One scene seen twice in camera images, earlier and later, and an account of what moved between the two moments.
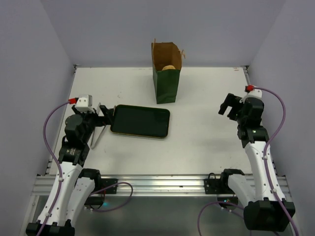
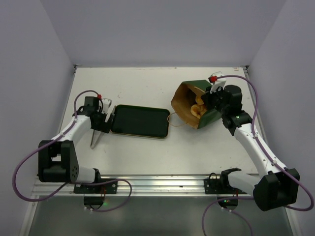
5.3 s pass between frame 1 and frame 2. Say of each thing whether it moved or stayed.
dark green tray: stayed
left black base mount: stayed
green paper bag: moved
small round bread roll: moved
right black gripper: moved
